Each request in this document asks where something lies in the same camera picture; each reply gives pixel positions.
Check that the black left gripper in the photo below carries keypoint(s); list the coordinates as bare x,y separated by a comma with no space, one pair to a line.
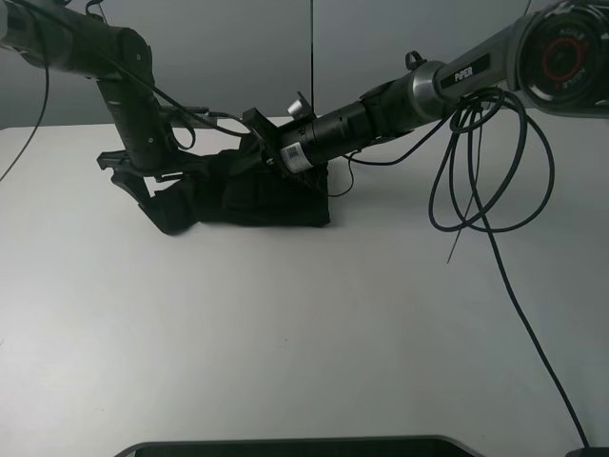
131,166

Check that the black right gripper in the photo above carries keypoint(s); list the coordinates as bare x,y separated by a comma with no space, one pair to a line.
285,157

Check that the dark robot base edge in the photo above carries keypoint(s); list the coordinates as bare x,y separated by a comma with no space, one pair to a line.
427,445

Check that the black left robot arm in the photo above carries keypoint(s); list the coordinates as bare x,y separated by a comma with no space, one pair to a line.
49,36

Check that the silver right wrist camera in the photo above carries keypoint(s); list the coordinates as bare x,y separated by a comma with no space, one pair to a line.
300,108

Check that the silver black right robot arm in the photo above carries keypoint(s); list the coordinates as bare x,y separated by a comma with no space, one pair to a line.
557,58

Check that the black printed t-shirt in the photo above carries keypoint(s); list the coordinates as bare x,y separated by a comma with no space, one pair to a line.
258,197

